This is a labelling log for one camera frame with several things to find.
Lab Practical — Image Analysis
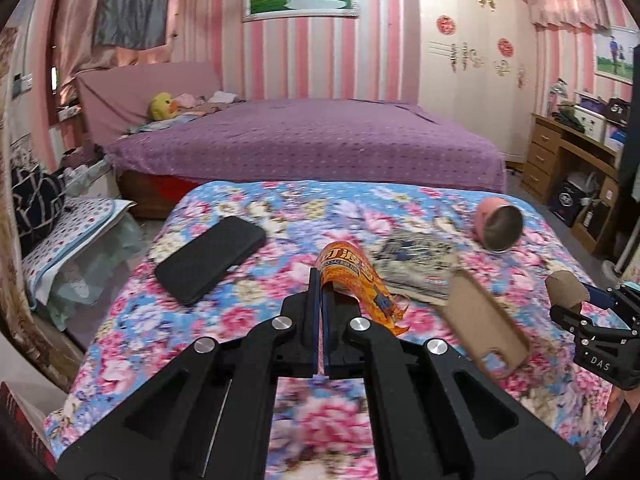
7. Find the yellow duck plush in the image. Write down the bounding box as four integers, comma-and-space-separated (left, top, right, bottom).
149, 92, 181, 122

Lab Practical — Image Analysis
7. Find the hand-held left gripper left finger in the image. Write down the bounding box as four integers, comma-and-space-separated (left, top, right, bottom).
55, 267, 321, 480

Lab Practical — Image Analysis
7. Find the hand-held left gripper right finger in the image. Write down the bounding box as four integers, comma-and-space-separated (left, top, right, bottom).
322, 280, 586, 480

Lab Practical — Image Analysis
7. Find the dark patterned cloth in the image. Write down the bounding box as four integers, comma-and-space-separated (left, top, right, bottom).
11, 167, 68, 256

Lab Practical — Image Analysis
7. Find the pink satin curtain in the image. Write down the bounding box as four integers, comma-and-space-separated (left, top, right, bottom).
50, 0, 176, 106

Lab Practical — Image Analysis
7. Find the light green cloth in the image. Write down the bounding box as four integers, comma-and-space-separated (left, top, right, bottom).
47, 215, 148, 331

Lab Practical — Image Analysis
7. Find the wooden desk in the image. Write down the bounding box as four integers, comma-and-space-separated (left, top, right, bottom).
520, 112, 631, 256

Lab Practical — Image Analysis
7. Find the black bag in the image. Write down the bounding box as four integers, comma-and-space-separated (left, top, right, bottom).
547, 177, 588, 226

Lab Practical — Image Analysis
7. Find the white wardrobe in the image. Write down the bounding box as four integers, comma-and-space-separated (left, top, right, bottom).
415, 0, 538, 161

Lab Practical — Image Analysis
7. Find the polka dot cushion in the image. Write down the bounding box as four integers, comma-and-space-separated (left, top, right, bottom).
21, 196, 137, 306

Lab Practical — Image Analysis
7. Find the floral blanket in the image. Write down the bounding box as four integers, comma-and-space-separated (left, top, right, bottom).
42, 180, 616, 480

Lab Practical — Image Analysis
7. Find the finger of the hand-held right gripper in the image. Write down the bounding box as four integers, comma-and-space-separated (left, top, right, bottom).
549, 304, 633, 335
580, 282, 640, 312

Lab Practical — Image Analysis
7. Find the orange snack wrapper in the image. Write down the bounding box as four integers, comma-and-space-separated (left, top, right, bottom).
315, 241, 412, 336

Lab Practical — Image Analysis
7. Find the small framed wall picture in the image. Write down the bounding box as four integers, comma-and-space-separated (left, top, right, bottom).
593, 25, 640, 83

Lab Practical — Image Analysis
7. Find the pink cup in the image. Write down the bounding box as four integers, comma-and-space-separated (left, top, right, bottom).
474, 197, 525, 254

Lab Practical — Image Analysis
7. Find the brown phone case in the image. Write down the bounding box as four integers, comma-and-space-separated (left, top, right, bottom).
439, 269, 532, 380

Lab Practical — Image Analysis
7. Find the grey patterned pouch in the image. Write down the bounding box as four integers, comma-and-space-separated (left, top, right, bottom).
370, 234, 463, 306

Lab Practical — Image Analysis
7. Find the purple dotted bed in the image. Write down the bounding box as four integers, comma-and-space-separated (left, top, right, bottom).
102, 97, 508, 196

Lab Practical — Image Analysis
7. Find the pink covered headboard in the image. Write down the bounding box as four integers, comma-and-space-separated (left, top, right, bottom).
75, 61, 223, 133

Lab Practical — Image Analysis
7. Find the red plaid cloth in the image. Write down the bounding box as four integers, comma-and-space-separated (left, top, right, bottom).
0, 380, 56, 471

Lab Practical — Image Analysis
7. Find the black leather wallet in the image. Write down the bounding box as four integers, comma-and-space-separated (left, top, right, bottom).
154, 215, 268, 307

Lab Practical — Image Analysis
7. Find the grey hanging cloth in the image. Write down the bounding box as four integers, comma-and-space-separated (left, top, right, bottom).
92, 0, 173, 51

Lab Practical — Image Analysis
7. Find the white storage box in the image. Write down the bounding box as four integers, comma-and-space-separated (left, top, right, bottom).
572, 102, 608, 143

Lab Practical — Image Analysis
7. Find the pink garment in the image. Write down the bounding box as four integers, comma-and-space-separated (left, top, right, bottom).
172, 92, 206, 111

